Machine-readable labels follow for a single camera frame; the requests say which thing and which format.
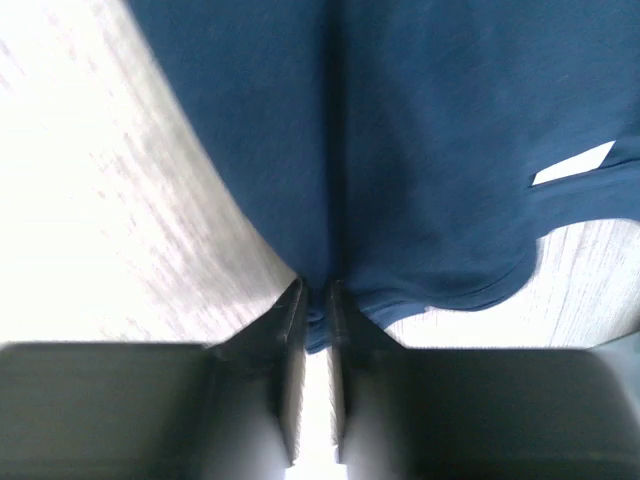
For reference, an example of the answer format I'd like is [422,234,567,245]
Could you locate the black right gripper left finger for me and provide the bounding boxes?
[1,280,307,479]

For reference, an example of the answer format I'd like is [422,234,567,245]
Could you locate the navy blue t shirt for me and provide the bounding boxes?
[129,1,639,353]

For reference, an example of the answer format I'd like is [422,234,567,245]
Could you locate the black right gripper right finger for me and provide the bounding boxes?
[327,283,639,480]

